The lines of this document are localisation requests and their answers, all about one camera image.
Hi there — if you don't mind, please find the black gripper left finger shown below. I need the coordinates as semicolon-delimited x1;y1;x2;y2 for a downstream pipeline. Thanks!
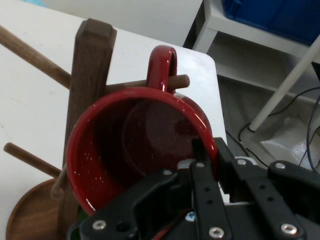
66;137;234;240

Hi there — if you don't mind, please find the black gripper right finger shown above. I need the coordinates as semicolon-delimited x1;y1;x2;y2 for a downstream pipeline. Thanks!
214;137;320;240

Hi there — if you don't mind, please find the red speckled enamel mug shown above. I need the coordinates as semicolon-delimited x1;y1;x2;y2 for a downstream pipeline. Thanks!
65;44;218;217

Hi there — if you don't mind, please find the clear plastic bag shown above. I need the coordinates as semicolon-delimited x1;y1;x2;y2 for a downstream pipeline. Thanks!
259;117;320;172

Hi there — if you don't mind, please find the white slanted pole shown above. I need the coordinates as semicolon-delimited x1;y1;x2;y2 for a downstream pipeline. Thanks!
249;37;320;132

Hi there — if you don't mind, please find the white shelf unit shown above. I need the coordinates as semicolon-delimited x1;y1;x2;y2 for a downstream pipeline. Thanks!
192;0;320;103

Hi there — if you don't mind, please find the dark wooden mug tree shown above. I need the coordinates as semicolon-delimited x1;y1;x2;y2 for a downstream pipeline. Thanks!
0;18;190;240

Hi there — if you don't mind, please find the blue storage bin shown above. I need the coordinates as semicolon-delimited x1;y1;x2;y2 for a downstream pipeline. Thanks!
222;0;320;46

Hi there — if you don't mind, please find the cyan foam mat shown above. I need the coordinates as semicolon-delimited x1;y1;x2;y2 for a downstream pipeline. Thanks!
32;0;52;8

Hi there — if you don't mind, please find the black floor cable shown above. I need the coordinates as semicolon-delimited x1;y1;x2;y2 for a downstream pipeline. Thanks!
237;86;320;173

